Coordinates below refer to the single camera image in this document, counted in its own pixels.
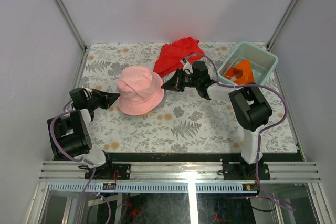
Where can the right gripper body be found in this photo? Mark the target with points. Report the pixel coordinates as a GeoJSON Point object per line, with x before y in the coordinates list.
{"type": "Point", "coordinates": [190, 81]}

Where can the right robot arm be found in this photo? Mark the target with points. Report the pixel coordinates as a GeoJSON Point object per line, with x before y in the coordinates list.
{"type": "Point", "coordinates": [251, 110]}

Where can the aluminium rail frame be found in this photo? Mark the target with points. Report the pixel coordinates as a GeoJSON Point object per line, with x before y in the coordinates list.
{"type": "Point", "coordinates": [154, 172]}

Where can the teal plastic bin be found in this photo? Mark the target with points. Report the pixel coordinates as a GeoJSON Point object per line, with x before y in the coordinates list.
{"type": "Point", "coordinates": [261, 61]}

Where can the left corner aluminium post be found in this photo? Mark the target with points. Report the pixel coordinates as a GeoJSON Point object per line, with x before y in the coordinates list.
{"type": "Point", "coordinates": [71, 25]}

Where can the wooden hat stand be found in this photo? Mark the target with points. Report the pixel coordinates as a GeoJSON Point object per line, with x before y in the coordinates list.
{"type": "Point", "coordinates": [148, 113]}

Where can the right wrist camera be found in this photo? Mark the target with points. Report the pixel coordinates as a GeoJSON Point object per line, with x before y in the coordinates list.
{"type": "Point", "coordinates": [186, 64]}

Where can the corner aluminium post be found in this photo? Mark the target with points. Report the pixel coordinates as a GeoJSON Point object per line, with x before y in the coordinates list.
{"type": "Point", "coordinates": [71, 25]}
{"type": "Point", "coordinates": [289, 10]}

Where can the blue bucket hat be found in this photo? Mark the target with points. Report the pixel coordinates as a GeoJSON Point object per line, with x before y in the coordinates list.
{"type": "Point", "coordinates": [163, 99]}

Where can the orange hat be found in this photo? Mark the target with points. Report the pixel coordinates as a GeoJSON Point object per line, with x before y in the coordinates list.
{"type": "Point", "coordinates": [241, 73]}

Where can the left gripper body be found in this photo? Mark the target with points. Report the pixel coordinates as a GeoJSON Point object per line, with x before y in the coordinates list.
{"type": "Point", "coordinates": [95, 101]}

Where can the right corner aluminium post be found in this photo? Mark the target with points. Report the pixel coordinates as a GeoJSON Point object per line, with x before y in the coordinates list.
{"type": "Point", "coordinates": [289, 10]}

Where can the red cloth hat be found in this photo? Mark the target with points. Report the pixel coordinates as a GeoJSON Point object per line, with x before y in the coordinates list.
{"type": "Point", "coordinates": [171, 55]}

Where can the pink hat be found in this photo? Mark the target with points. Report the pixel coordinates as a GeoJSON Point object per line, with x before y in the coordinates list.
{"type": "Point", "coordinates": [140, 90]}

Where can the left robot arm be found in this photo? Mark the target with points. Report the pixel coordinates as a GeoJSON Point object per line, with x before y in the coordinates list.
{"type": "Point", "coordinates": [69, 135]}

